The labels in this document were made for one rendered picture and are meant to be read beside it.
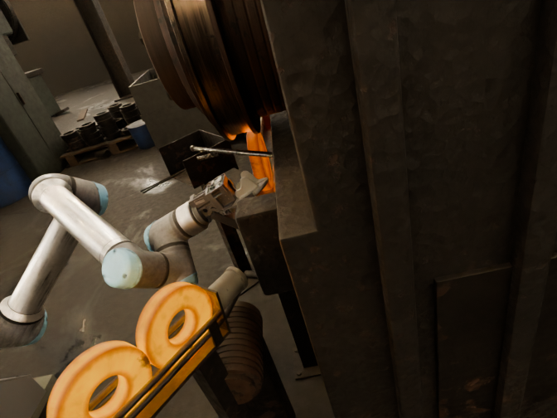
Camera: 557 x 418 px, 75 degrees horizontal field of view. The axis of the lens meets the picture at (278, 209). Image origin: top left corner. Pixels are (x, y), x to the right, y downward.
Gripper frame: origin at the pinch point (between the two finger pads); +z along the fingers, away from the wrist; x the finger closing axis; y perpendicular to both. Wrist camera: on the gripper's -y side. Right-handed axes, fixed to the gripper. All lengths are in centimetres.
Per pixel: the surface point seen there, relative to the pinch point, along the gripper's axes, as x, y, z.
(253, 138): 12.1, 8.2, 1.4
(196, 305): -35.3, 1.3, -15.3
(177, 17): -15.9, 40.9, 9.2
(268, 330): 17, -65, -41
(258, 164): 7.1, 2.8, -0.5
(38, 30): 1006, 266, -531
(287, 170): -20.5, 9.2, 10.7
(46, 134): 305, 47, -252
